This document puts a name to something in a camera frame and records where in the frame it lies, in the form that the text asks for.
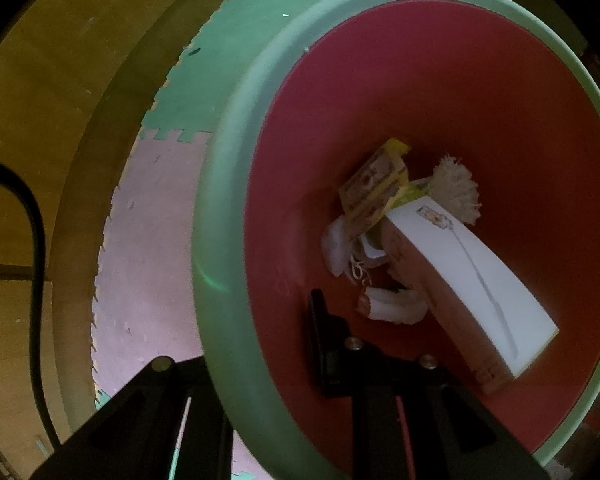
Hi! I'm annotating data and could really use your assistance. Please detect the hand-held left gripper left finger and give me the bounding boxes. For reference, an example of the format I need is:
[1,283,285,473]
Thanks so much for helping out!
[30,354,233,480]

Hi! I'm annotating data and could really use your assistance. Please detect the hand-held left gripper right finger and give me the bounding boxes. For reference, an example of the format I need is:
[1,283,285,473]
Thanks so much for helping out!
[308,288,548,480]

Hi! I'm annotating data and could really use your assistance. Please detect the white cloth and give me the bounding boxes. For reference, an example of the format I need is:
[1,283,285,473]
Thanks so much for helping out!
[358,287,427,324]

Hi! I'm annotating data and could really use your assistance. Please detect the white face mask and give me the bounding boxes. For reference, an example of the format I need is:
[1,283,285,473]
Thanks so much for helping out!
[321,215,361,277]

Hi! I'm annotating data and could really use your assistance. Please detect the long white cardboard box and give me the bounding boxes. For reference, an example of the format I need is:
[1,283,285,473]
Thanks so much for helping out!
[382,202,560,395]

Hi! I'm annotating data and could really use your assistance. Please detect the yellow green carton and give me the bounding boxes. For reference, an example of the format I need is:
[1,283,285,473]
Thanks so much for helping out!
[338,139,431,242]

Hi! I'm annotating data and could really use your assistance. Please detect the white fluffy mop head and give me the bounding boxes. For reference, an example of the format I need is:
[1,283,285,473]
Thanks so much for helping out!
[429,154,482,225]

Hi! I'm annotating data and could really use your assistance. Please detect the pink bin with green rim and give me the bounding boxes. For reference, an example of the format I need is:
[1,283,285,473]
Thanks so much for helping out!
[191,0,600,480]

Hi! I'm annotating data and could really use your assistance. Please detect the green foam mat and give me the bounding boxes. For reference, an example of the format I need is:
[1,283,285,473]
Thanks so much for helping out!
[140,0,341,145]
[94,385,118,411]

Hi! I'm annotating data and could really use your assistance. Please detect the pink foam mat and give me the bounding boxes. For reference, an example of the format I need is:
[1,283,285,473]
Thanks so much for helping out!
[90,127,251,480]

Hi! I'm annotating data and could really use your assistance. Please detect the black cable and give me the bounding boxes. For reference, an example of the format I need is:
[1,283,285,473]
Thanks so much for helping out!
[0,159,65,446]

